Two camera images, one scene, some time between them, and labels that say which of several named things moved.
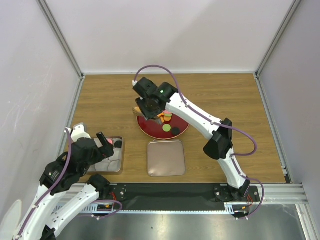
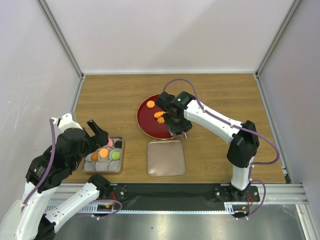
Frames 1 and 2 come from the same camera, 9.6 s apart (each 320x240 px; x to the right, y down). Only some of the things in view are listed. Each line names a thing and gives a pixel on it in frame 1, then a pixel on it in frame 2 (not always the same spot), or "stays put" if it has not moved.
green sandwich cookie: (166, 127) -> (115, 155)
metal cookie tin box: (112, 164) stays put
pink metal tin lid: (165, 158) stays put
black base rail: (178, 196) stays put
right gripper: (140, 102) -> (186, 126)
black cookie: (118, 144) stays put
